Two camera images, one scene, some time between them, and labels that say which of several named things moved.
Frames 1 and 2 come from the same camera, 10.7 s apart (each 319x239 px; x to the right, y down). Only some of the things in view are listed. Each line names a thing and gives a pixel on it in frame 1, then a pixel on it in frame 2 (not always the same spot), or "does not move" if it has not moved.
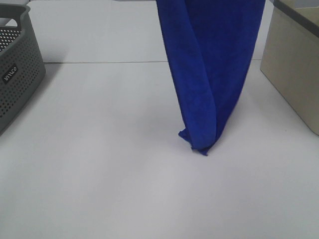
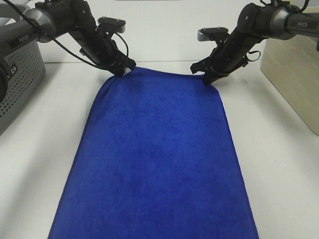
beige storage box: x=290 y=58 does not move
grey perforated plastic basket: x=21 y=67 does not move
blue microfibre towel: x=211 y=46 → x=154 y=159
